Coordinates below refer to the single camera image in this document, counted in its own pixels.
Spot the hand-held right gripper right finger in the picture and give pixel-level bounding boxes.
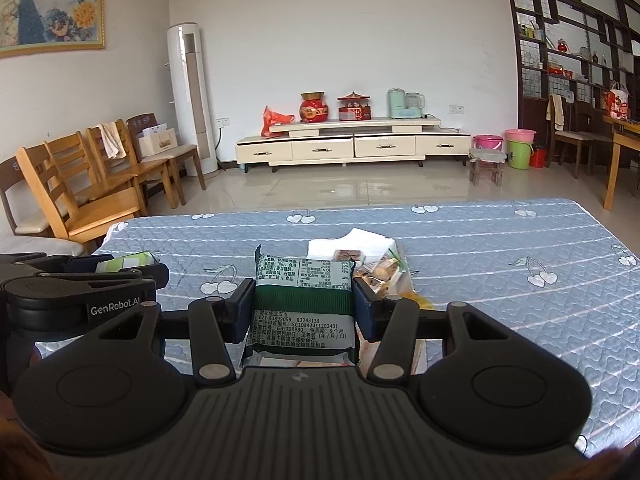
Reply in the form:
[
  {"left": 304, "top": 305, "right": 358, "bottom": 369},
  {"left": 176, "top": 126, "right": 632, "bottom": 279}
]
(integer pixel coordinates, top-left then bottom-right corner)
[{"left": 351, "top": 277, "right": 535, "bottom": 387}]

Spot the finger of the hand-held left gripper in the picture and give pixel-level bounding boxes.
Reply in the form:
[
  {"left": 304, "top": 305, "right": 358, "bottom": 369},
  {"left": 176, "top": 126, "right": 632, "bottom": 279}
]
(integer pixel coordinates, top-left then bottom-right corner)
[
  {"left": 35, "top": 264, "right": 171, "bottom": 291},
  {"left": 0, "top": 253, "right": 116, "bottom": 275}
]

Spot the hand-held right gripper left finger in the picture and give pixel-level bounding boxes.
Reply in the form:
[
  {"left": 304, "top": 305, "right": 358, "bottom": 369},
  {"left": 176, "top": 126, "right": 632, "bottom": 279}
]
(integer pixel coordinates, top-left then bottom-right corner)
[{"left": 75, "top": 277, "right": 257, "bottom": 387}]

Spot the light green snack packet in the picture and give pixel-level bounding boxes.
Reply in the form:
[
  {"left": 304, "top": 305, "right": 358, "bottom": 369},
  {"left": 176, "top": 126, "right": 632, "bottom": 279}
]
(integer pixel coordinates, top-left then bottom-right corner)
[{"left": 96, "top": 251, "right": 162, "bottom": 273}]

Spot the clear pastry bag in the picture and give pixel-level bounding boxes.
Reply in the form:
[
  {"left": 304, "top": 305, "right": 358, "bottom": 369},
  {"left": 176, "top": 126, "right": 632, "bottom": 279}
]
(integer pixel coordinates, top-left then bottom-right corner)
[{"left": 352, "top": 252, "right": 416, "bottom": 301}]

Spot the dark green snack packet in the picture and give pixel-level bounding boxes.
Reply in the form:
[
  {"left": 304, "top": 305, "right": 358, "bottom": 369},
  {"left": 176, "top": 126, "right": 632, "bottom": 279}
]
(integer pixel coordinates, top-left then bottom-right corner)
[{"left": 239, "top": 245, "right": 362, "bottom": 367}]

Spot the red cardboard box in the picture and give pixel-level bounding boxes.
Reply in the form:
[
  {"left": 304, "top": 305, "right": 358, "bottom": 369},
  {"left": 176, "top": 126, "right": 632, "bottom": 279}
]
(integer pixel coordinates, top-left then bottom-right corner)
[{"left": 240, "top": 228, "right": 431, "bottom": 376}]

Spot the brown chair white cushion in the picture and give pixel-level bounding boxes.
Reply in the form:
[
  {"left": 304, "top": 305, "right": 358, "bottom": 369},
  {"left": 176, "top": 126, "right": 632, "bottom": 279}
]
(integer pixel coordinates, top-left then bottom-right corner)
[{"left": 0, "top": 155, "right": 56, "bottom": 238}]

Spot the dark brown cushioned chair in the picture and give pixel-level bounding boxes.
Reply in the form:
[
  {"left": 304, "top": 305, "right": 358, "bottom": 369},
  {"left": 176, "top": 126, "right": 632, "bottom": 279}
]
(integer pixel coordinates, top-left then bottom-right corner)
[{"left": 125, "top": 112, "right": 207, "bottom": 206}]

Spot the beige towel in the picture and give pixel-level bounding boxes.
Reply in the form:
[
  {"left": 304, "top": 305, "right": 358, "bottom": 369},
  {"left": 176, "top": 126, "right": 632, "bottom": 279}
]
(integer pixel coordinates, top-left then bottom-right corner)
[{"left": 97, "top": 122, "right": 127, "bottom": 159}]

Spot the white gift box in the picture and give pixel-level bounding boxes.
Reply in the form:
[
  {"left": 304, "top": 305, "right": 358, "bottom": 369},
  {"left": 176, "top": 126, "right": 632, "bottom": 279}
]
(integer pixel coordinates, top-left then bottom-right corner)
[{"left": 137, "top": 123, "right": 178, "bottom": 157}]

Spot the cream TV cabinet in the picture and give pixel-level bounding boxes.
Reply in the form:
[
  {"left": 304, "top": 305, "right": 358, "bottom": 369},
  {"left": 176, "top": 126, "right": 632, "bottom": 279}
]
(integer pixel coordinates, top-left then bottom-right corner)
[{"left": 235, "top": 116, "right": 472, "bottom": 173}]

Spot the white standing air conditioner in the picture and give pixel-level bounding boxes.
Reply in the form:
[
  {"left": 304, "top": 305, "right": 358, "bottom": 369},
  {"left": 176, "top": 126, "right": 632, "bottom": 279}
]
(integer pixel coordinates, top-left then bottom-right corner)
[{"left": 166, "top": 22, "right": 221, "bottom": 177}]

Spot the red plastic bag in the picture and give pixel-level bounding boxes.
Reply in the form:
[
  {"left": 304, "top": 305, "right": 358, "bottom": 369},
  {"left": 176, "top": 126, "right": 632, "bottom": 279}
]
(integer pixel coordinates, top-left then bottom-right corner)
[{"left": 261, "top": 106, "right": 296, "bottom": 137}]

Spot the wooden stool with cloth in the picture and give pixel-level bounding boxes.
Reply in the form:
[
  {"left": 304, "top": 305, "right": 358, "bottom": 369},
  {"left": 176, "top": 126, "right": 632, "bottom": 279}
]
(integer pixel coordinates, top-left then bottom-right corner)
[{"left": 468, "top": 147, "right": 507, "bottom": 187}]

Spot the red carousel ornament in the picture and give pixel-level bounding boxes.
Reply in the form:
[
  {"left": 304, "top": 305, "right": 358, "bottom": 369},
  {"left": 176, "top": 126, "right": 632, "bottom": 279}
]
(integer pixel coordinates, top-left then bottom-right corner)
[{"left": 337, "top": 91, "right": 373, "bottom": 122}]

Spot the red gold jar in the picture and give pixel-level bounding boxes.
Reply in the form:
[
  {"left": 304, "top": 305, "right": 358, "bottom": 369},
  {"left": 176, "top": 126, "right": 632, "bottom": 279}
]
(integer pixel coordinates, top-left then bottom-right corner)
[{"left": 299, "top": 92, "right": 330, "bottom": 123}]

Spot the mint green kitchen appliance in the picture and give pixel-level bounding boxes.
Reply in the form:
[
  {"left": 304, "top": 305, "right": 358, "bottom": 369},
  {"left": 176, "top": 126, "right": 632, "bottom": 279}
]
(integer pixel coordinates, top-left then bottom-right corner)
[{"left": 386, "top": 88, "right": 407, "bottom": 119}]

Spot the green bucket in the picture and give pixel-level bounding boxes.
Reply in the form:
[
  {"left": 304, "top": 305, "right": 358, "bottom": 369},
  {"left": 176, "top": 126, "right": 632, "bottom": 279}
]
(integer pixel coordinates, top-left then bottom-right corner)
[{"left": 506, "top": 139, "right": 533, "bottom": 170}]

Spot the framed peacock painting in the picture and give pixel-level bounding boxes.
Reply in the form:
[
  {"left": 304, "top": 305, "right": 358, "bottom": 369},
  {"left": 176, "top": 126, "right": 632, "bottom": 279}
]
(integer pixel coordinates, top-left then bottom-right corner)
[{"left": 0, "top": 0, "right": 107, "bottom": 59}]

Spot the dark wooden display shelf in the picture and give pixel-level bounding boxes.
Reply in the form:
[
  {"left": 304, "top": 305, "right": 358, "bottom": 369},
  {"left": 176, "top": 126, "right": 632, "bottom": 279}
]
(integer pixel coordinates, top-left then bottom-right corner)
[{"left": 501, "top": 0, "right": 640, "bottom": 171}]

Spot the wooden dining chair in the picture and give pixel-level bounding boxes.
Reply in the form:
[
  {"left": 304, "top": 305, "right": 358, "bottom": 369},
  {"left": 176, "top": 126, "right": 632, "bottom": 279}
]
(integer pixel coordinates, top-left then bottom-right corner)
[{"left": 547, "top": 94, "right": 596, "bottom": 180}]

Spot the cream towel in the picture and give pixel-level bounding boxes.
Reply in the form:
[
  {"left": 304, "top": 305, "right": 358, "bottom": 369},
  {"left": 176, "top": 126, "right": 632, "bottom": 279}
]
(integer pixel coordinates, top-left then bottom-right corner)
[{"left": 546, "top": 95, "right": 566, "bottom": 131}]

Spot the wooden dining table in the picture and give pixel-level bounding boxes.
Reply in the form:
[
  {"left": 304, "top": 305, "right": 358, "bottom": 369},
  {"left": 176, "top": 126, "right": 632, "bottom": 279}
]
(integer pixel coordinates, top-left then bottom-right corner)
[{"left": 602, "top": 115, "right": 640, "bottom": 212}]

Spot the red gift bag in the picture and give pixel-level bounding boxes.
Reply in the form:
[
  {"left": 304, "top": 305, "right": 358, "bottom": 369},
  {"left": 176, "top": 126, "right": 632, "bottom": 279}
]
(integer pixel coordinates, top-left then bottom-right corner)
[{"left": 601, "top": 81, "right": 632, "bottom": 121}]

